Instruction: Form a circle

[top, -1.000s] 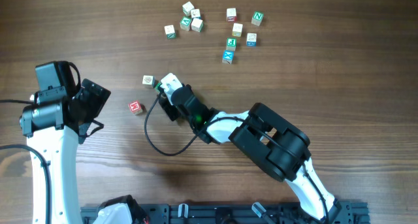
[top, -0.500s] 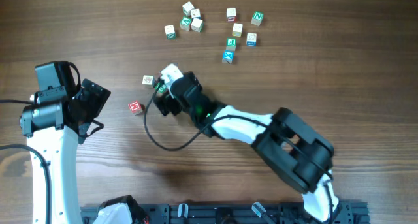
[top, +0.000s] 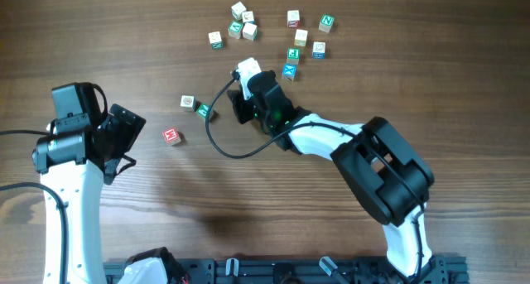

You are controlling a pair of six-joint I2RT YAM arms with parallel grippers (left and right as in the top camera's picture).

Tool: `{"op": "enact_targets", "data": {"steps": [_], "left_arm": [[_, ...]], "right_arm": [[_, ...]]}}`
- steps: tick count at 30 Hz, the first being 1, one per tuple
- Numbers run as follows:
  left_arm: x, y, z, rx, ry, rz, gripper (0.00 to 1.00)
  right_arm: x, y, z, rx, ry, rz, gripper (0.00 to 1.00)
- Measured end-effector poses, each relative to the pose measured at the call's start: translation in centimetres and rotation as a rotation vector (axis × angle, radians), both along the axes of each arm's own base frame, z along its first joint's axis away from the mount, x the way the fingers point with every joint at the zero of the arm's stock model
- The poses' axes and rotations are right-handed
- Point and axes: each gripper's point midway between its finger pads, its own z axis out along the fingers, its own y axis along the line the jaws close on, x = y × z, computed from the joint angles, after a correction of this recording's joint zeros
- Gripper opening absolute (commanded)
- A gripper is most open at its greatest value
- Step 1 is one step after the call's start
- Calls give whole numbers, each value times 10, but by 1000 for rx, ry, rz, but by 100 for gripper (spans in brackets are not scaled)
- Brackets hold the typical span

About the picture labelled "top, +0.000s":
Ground blue X wooden block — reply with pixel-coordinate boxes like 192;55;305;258
282;64;297;81

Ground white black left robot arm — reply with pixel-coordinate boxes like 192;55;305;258
32;82;146;283

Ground shell picture blue D block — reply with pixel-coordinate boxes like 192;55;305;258
181;95;198;112

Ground green n block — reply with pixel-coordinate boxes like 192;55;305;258
208;31;224;50
319;14;335;33

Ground green J wooden block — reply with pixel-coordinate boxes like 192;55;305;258
195;103;215;121

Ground white block yellow side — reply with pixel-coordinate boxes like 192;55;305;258
294;29;308;46

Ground green N block right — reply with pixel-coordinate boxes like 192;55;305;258
319;14;335;33

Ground white block green side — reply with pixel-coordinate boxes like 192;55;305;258
242;22;258;41

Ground white picture block blue side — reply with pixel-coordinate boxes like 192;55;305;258
241;11;255;24

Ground green F wooden block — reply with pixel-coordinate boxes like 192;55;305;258
287;48;301;65

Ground white block red side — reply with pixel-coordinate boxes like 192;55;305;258
287;10;301;27

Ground red M wooden block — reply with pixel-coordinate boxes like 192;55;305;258
162;128;181;146

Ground green N block left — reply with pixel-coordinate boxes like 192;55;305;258
208;31;224;50

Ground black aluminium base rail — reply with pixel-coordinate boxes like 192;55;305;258
100;255;470;284

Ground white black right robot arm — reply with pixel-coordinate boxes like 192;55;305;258
227;69;434;281

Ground white block top left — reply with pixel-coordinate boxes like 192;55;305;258
231;2;247;21

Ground green A wooden block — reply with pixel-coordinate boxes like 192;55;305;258
228;21;243;39

